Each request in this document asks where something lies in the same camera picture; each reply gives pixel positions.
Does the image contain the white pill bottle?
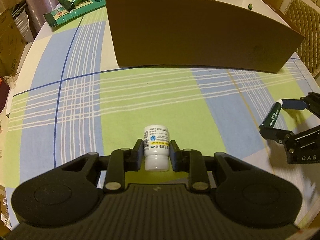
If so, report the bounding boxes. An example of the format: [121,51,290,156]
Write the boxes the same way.
[143,125,170,172]

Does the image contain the dark green small tube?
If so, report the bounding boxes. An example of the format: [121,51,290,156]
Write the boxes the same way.
[259,99,283,128]

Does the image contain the cardboard boxes beside table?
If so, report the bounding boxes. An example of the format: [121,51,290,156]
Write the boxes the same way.
[0,0,34,113]

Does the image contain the quilted brown chair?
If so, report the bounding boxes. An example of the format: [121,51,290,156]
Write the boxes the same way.
[284,0,319,78]

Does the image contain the brown cardboard box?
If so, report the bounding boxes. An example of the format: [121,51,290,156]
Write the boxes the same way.
[106,0,304,73]

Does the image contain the checkered tablecloth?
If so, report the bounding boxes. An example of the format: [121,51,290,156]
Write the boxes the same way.
[1,8,319,226]

